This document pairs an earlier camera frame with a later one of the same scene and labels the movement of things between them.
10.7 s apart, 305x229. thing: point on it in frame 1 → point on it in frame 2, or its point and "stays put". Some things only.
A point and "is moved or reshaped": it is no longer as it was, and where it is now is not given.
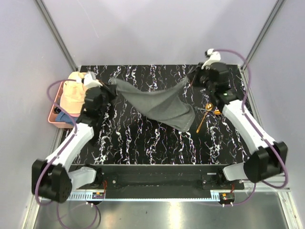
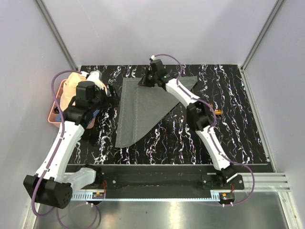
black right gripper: (194, 75) → (143, 82)
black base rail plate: (162, 179) stays put
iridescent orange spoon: (217, 112) stays put
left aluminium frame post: (42, 6) stays put
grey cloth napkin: (170, 107) is moved or reshaped
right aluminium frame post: (273, 13) stays put
